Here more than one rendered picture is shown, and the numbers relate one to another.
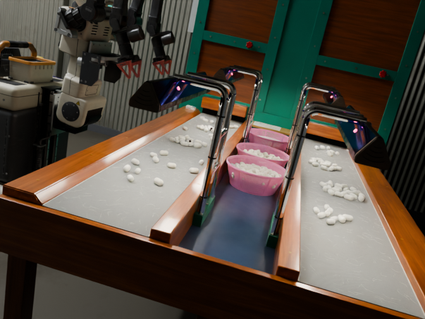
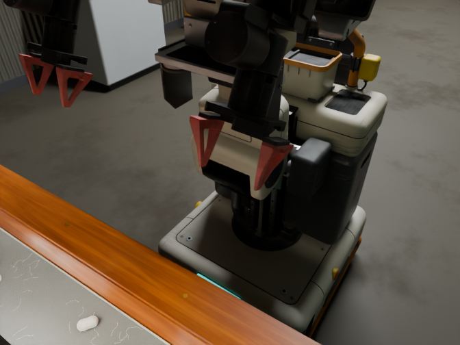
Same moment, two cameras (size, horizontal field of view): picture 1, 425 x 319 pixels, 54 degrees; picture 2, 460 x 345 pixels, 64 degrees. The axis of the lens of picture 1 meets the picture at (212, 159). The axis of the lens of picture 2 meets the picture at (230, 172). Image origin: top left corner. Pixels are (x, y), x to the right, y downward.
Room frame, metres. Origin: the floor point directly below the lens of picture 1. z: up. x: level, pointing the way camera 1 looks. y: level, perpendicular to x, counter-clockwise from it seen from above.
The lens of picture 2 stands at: (2.53, -0.02, 1.33)
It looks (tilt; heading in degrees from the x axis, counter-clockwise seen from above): 38 degrees down; 114
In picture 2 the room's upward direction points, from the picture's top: straight up
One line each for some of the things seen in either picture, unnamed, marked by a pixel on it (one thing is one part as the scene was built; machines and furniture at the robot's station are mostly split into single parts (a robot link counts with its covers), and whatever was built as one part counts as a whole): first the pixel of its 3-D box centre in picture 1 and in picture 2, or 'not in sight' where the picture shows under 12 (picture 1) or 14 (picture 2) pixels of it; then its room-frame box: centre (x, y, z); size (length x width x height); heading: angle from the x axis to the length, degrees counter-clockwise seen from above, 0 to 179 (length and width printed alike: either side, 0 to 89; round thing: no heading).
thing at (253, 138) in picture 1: (267, 142); not in sight; (2.41, -0.30, 0.72); 0.27 x 0.27 x 0.10
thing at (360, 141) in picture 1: (358, 128); not in sight; (1.24, -0.40, 1.08); 0.62 x 0.08 x 0.07; 171
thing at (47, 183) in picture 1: (142, 149); (42, 237); (1.89, 0.34, 0.67); 1.81 x 0.12 x 0.19; 171
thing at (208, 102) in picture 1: (224, 106); not in sight; (2.73, 0.00, 0.83); 0.30 x 0.06 x 0.07; 81
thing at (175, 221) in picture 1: (222, 162); not in sight; (1.83, -0.05, 0.71); 1.81 x 0.06 x 0.11; 171
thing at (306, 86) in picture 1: (310, 126); not in sight; (2.20, -0.47, 0.90); 0.20 x 0.19 x 0.45; 171
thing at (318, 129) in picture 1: (327, 131); not in sight; (2.62, -0.68, 0.83); 0.30 x 0.06 x 0.07; 81
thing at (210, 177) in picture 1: (193, 145); not in sight; (1.31, 0.07, 0.90); 0.20 x 0.19 x 0.45; 171
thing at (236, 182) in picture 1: (254, 176); not in sight; (1.70, -0.19, 0.72); 0.27 x 0.27 x 0.10
